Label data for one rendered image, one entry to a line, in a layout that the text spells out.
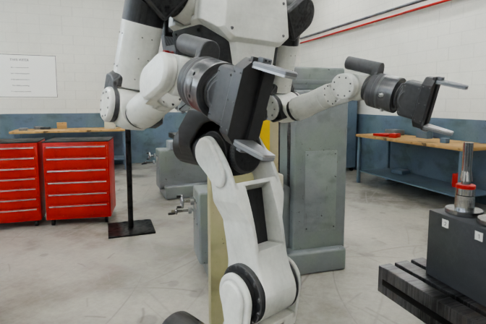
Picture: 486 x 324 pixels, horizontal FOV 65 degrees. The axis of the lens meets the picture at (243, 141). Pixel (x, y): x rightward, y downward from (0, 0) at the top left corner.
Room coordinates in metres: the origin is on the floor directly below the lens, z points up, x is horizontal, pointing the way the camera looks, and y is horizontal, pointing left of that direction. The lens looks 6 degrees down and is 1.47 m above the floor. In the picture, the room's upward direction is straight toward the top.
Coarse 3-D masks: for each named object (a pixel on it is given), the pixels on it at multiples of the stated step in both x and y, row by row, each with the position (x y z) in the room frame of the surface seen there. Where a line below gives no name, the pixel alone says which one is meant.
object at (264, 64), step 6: (258, 60) 0.50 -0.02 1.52; (264, 60) 0.49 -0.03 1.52; (270, 60) 0.50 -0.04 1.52; (252, 66) 0.50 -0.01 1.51; (258, 66) 0.49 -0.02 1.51; (264, 66) 0.48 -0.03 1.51; (270, 66) 0.47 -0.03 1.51; (270, 72) 0.47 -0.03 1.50; (276, 72) 0.46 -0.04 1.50; (282, 72) 0.46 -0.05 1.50; (288, 72) 0.45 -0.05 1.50; (294, 72) 0.46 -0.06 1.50; (288, 78) 0.46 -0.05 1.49; (294, 78) 0.46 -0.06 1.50
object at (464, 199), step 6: (456, 192) 0.99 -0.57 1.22; (462, 192) 0.98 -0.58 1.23; (468, 192) 0.97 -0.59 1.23; (474, 192) 0.97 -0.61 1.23; (456, 198) 0.99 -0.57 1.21; (462, 198) 0.98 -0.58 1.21; (468, 198) 0.97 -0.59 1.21; (474, 198) 0.98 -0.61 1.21; (456, 204) 0.99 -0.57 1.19; (462, 204) 0.98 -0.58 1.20; (468, 204) 0.97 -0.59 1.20; (474, 204) 0.98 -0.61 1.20; (468, 210) 0.97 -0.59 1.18
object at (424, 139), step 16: (48, 128) 7.91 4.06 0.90; (64, 128) 8.12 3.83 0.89; (80, 128) 8.22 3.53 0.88; (96, 128) 8.22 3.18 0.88; (112, 128) 8.12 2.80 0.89; (416, 144) 5.46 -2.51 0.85; (432, 144) 5.19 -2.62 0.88; (448, 144) 5.16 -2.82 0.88; (480, 144) 5.16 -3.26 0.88; (384, 176) 6.14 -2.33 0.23; (400, 176) 6.14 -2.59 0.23; (416, 176) 6.14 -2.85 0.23; (448, 192) 5.05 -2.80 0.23; (480, 192) 5.05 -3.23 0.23
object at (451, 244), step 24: (432, 216) 1.02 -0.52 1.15; (456, 216) 0.97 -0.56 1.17; (480, 216) 0.92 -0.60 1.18; (432, 240) 1.01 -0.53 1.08; (456, 240) 0.94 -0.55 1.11; (480, 240) 0.87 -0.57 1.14; (432, 264) 1.01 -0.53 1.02; (456, 264) 0.94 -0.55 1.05; (480, 264) 0.87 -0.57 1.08; (456, 288) 0.93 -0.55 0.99; (480, 288) 0.87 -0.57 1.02
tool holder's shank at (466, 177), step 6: (468, 144) 0.99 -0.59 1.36; (468, 150) 0.98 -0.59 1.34; (462, 156) 1.00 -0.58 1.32; (468, 156) 0.98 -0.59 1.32; (462, 162) 0.99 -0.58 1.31; (468, 162) 0.98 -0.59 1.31; (462, 168) 0.99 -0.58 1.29; (468, 168) 0.98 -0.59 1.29; (462, 174) 0.99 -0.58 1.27; (468, 174) 0.98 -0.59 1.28; (462, 180) 0.99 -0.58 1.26; (468, 180) 0.98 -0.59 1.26
